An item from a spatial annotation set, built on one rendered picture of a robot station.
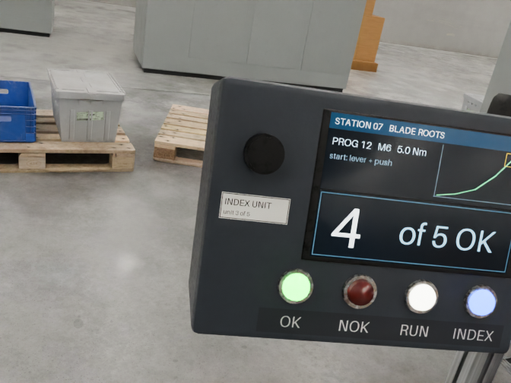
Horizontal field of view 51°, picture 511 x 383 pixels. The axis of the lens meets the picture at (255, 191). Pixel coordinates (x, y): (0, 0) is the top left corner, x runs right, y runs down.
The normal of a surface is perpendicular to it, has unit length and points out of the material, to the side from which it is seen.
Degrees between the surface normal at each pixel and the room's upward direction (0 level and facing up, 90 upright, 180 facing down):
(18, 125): 90
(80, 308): 0
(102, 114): 95
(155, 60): 90
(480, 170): 75
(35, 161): 90
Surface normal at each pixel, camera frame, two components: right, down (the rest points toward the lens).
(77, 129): 0.39, 0.51
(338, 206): 0.15, 0.16
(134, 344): 0.16, -0.90
